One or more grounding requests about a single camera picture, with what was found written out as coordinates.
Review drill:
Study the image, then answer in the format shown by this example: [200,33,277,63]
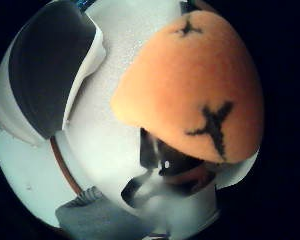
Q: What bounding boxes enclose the orange soft toy black crosses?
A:
[109,9,265,165]

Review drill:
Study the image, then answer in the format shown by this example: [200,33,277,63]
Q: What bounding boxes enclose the grey knitted garment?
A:
[54,185,154,240]

